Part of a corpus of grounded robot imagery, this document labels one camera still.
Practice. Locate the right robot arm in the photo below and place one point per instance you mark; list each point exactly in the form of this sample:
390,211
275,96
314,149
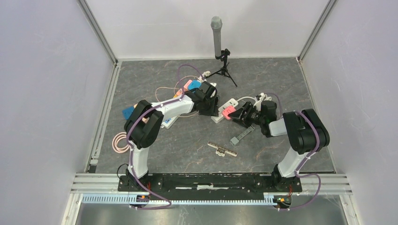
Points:
306,133

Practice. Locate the grey microphone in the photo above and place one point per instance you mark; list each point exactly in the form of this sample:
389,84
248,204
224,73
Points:
216,25

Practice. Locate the grey plastic bracket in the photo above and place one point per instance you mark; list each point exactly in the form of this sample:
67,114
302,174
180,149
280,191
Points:
235,140

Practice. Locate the small white power strip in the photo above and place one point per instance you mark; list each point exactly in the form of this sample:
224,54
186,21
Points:
220,117

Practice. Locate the pink cube socket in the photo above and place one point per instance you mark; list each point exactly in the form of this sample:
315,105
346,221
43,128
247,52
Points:
187,85

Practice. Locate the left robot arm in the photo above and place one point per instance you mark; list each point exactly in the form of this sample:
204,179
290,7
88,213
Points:
144,124

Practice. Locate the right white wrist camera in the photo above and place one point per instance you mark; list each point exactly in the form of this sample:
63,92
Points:
260,98

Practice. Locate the pink plug adapter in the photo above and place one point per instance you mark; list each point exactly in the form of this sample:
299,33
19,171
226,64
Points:
227,111

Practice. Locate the long white power strip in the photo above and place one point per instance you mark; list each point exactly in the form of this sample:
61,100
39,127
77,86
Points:
169,121

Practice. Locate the small pink plug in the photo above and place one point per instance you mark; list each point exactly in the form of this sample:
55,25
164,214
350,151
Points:
179,93

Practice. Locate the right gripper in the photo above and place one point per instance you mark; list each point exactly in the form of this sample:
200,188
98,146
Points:
248,107

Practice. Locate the dark blue cube socket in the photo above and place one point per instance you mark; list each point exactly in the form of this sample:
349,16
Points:
127,112

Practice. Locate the blue plug adapter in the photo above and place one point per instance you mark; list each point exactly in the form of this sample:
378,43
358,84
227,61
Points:
193,86

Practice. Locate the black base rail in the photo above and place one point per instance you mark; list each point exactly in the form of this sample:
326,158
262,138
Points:
206,186

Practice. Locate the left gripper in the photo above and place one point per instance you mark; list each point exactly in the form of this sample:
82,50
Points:
214,110

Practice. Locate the black mini tripod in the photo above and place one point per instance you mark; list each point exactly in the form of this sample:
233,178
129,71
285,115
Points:
223,71

